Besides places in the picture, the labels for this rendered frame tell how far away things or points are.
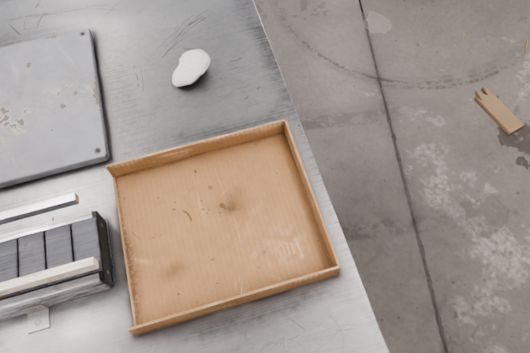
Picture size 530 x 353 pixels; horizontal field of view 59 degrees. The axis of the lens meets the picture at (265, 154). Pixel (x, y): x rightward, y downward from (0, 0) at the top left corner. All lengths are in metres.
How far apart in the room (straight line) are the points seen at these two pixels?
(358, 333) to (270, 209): 0.22
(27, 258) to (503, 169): 1.56
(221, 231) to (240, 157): 0.13
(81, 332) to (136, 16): 0.61
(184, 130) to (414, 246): 1.03
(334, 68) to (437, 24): 0.51
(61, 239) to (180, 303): 0.19
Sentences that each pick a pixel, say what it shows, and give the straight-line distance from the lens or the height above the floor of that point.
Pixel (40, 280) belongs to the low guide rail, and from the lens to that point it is 0.71.
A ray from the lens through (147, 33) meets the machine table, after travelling 1.00.
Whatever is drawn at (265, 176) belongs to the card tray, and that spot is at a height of 0.83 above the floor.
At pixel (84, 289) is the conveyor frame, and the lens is 0.74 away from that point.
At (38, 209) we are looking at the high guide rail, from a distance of 0.69.
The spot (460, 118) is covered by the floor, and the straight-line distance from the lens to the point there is 1.94.
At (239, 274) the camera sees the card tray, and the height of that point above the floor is 0.83.
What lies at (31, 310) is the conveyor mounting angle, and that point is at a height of 0.85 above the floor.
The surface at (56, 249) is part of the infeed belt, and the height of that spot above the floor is 0.88.
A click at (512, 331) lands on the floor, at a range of 1.69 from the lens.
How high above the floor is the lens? 1.53
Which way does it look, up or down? 61 degrees down
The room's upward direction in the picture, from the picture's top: 4 degrees counter-clockwise
